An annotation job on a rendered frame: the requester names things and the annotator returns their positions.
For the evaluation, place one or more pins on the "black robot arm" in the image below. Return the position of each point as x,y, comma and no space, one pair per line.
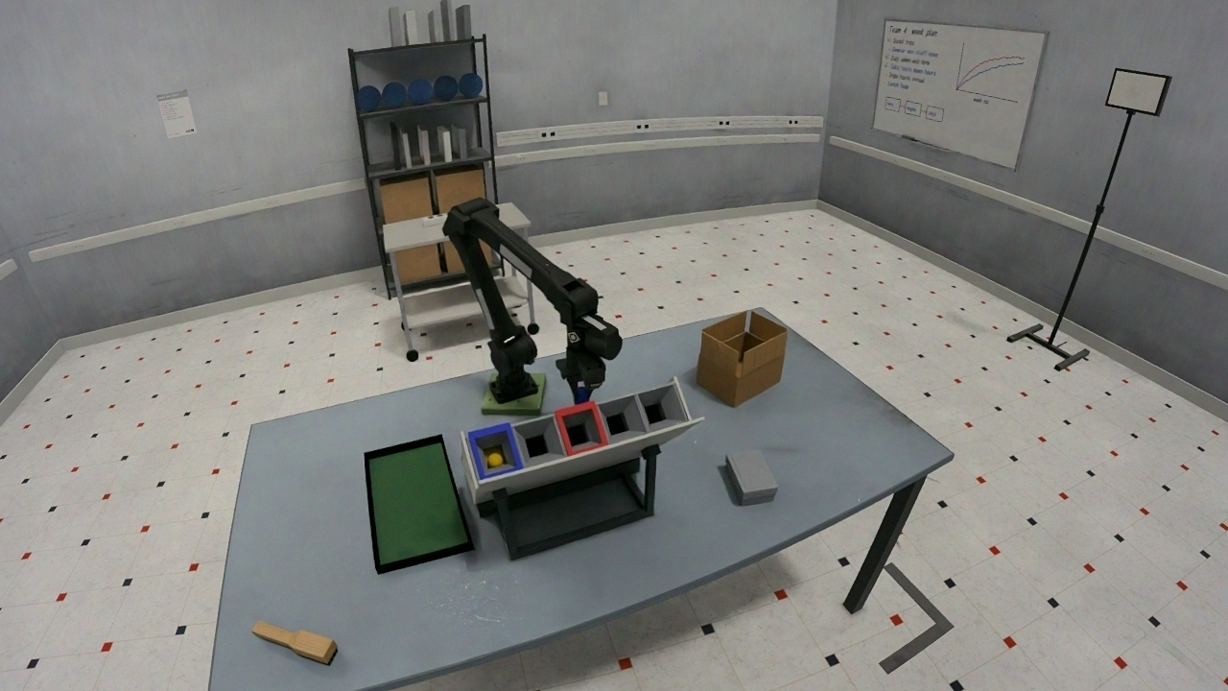
577,308

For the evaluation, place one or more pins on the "grey hinged case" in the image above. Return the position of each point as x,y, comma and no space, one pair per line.
750,477

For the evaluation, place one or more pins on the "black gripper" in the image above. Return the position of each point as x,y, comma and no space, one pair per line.
572,379

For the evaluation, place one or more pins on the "blue square frame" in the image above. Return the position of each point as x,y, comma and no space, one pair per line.
489,431

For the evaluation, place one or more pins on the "red rectangular frame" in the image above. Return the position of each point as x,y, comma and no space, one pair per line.
575,409

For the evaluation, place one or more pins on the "brown cardboard box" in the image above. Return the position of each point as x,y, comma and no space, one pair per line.
762,365

